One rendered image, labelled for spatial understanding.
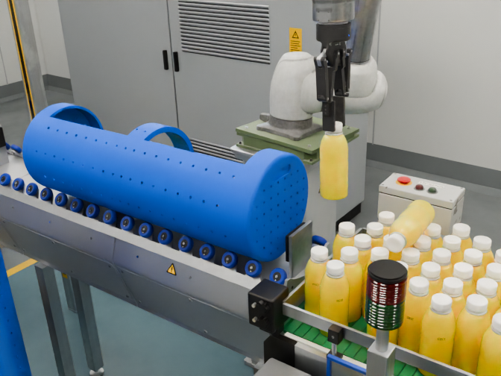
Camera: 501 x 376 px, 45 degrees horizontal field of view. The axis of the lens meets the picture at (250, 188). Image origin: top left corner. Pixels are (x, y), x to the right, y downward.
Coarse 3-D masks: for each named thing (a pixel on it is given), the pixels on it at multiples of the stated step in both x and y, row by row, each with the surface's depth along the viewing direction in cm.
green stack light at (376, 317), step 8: (368, 304) 97; (376, 304) 96; (400, 304) 96; (368, 312) 98; (376, 312) 96; (384, 312) 96; (392, 312) 96; (400, 312) 96; (368, 320) 98; (376, 320) 97; (384, 320) 96; (392, 320) 96; (400, 320) 97; (376, 328) 98; (384, 328) 97; (392, 328) 97
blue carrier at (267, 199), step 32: (32, 128) 186; (64, 128) 180; (96, 128) 174; (160, 128) 169; (32, 160) 186; (64, 160) 176; (96, 160) 169; (128, 160) 163; (160, 160) 157; (192, 160) 153; (224, 160) 149; (256, 160) 146; (288, 160) 150; (64, 192) 189; (96, 192) 173; (128, 192) 163; (160, 192) 156; (192, 192) 150; (224, 192) 145; (256, 192) 141; (288, 192) 154; (160, 224) 164; (192, 224) 153; (224, 224) 146; (256, 224) 144; (288, 224) 157; (256, 256) 148
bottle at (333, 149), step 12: (324, 144) 137; (336, 144) 136; (324, 156) 138; (336, 156) 137; (324, 168) 139; (336, 168) 138; (324, 180) 140; (336, 180) 139; (324, 192) 141; (336, 192) 140
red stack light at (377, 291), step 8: (368, 280) 96; (368, 288) 96; (376, 288) 95; (384, 288) 94; (392, 288) 94; (400, 288) 94; (368, 296) 97; (376, 296) 95; (384, 296) 94; (392, 296) 94; (400, 296) 95; (384, 304) 95; (392, 304) 95
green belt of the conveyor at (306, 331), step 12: (288, 324) 141; (300, 324) 141; (348, 324) 140; (360, 324) 140; (300, 336) 137; (312, 336) 136; (324, 336) 136; (348, 348) 132; (360, 348) 132; (360, 360) 129; (396, 360) 128; (396, 372) 125; (408, 372) 125
